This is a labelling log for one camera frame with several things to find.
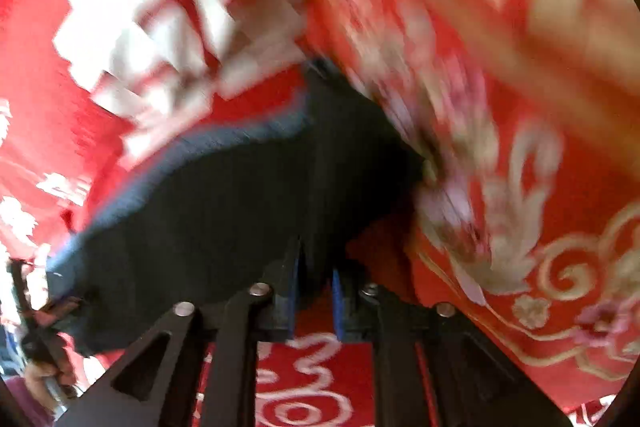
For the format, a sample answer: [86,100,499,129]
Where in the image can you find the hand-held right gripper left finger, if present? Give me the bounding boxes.
[60,239,307,427]

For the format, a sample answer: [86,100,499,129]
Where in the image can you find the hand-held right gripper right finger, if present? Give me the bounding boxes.
[331,269,576,427]

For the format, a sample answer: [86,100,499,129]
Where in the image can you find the black boxer shorts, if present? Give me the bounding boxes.
[45,59,432,358]

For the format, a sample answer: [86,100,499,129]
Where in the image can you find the person's left hand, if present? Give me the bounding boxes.
[22,359,76,410]

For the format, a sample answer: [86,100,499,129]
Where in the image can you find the red printed blanket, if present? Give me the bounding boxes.
[0,0,426,427]

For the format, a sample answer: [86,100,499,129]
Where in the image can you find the red embroidered pillow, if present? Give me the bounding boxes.
[305,0,640,420]

